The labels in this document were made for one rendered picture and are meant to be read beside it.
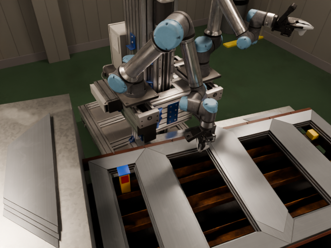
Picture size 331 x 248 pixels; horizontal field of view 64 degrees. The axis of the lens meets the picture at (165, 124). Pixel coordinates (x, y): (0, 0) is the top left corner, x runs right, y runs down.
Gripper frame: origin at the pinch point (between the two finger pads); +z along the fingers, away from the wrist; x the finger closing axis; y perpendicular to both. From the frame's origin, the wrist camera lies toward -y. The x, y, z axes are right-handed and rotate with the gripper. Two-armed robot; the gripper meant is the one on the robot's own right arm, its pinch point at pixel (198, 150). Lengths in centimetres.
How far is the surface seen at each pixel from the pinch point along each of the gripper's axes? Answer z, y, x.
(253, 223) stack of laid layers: 2.2, 6.6, -48.0
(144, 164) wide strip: 0.8, -32.8, 0.6
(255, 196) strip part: 0.7, 15.2, -36.4
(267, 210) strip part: 0.7, 16.0, -45.0
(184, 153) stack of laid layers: 2.8, -7.4, 2.3
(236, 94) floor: 86, 131, 142
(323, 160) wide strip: 1, 67, -29
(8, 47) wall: 59, -138, 294
